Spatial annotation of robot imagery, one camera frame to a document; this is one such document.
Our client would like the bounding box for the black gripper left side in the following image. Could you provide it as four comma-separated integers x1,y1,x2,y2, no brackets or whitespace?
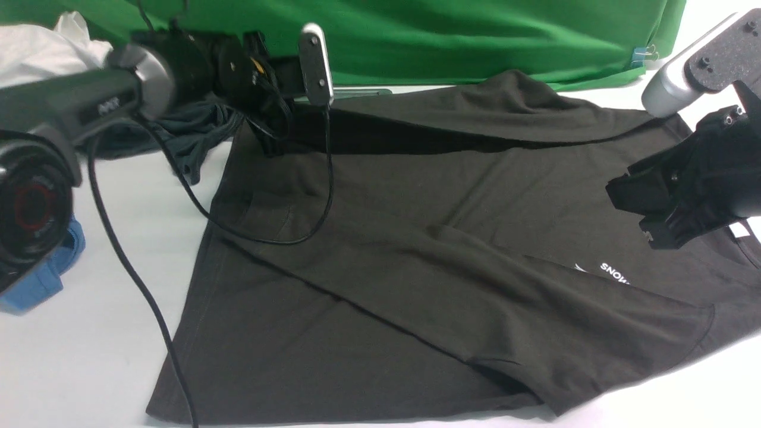
214,33,294,156

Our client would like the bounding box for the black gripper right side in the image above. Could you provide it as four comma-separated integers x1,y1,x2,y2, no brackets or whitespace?
606,106,751,250

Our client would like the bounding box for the dark gray long-sleeve shirt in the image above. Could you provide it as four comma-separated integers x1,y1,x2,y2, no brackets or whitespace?
174,71,759,425

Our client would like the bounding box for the dark teal crumpled shirt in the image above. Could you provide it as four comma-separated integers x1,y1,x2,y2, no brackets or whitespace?
95,102,244,186

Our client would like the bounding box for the white crumpled shirt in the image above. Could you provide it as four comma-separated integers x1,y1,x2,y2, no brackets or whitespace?
1,11,114,89

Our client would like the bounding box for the blue crumpled shirt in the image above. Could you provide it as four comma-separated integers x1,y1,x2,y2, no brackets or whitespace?
1,216,86,315

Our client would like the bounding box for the blue binder clip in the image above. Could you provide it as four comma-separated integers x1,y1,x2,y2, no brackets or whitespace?
630,44,659,68

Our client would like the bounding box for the green backdrop cloth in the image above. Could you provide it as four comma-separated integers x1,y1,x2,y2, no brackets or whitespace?
2,1,685,92

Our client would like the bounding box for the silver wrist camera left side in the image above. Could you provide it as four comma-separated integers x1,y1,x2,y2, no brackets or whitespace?
297,23,334,108

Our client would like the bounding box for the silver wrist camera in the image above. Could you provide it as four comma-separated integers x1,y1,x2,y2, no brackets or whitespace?
641,8,760,118
297,23,334,108

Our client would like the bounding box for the metal table cable hatch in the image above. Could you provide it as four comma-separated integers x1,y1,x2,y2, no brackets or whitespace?
331,87,392,104

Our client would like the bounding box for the black camera cable left side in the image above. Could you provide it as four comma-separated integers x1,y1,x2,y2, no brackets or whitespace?
87,0,335,428

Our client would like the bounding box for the silver wrist camera right side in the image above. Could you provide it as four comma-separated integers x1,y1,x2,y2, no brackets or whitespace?
641,8,760,118

